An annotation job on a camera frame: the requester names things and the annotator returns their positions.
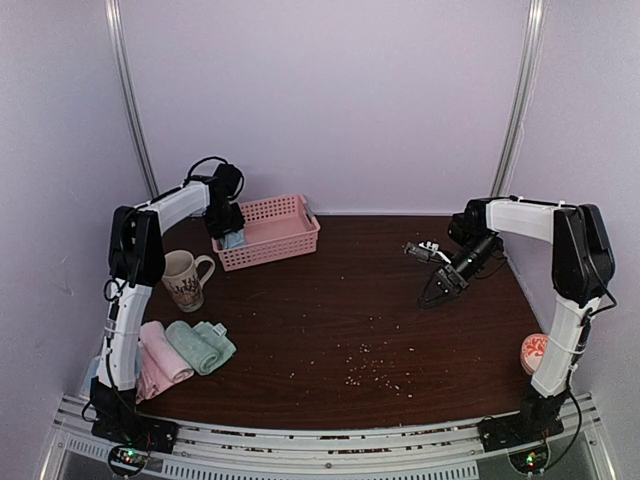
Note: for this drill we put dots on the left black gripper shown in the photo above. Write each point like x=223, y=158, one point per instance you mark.
x=237, y=223

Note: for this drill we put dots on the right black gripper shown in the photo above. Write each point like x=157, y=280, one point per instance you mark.
x=450, y=280

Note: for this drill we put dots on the light blue towel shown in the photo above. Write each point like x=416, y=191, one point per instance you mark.
x=232, y=240

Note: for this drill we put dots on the green towel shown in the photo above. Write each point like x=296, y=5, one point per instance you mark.
x=205, y=346

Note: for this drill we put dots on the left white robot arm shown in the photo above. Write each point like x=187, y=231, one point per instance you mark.
x=136, y=264

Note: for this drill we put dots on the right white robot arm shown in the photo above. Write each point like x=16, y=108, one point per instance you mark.
x=582, y=265

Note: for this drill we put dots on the pink plastic basket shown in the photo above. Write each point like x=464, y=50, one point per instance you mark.
x=276, y=228

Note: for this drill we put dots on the patterned ceramic mug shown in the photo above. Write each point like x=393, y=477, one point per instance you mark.
x=184, y=278

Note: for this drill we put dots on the orange patterned coaster stack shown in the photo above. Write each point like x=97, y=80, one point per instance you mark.
x=532, y=351

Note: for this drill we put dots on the pink towel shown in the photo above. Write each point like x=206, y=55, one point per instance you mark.
x=162, y=367

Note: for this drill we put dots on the right circuit board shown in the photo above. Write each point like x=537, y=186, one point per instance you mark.
x=529, y=461

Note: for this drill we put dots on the circuit board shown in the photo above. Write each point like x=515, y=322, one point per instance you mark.
x=529, y=461
x=125, y=461

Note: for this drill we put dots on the blue patterned towel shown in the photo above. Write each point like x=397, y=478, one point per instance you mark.
x=91, y=372

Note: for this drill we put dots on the left circuit board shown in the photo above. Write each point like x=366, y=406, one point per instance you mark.
x=125, y=461

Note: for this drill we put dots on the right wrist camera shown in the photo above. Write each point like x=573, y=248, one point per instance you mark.
x=427, y=251

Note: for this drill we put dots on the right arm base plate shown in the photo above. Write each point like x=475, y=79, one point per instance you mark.
x=497, y=433

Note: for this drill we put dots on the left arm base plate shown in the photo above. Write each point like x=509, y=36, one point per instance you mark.
x=155, y=435

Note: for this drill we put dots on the left aluminium post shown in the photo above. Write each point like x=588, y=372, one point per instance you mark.
x=118, y=42

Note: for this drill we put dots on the aluminium post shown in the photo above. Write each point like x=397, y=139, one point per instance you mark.
x=527, y=71
x=118, y=42

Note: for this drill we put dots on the right aluminium post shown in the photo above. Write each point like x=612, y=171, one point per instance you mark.
x=527, y=71

